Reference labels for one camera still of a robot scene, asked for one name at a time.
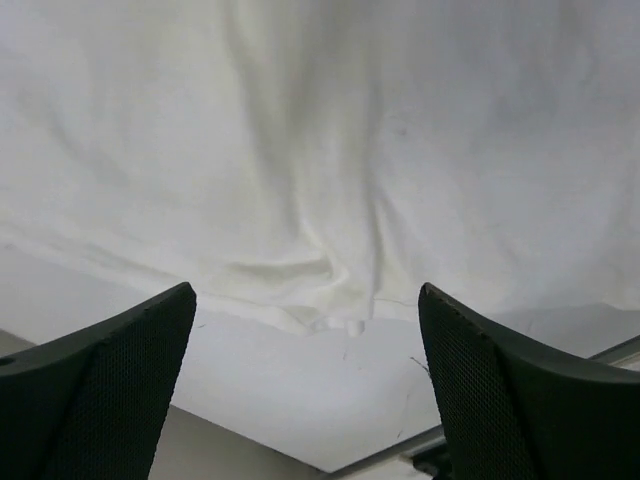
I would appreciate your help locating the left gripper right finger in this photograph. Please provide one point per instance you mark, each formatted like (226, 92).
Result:
(514, 408)

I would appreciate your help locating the aluminium table edge rail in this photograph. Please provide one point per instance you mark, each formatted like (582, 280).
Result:
(425, 455)

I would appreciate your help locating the white tank top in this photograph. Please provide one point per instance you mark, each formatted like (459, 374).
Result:
(310, 164)

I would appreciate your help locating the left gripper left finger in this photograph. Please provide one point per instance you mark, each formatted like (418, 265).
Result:
(92, 404)

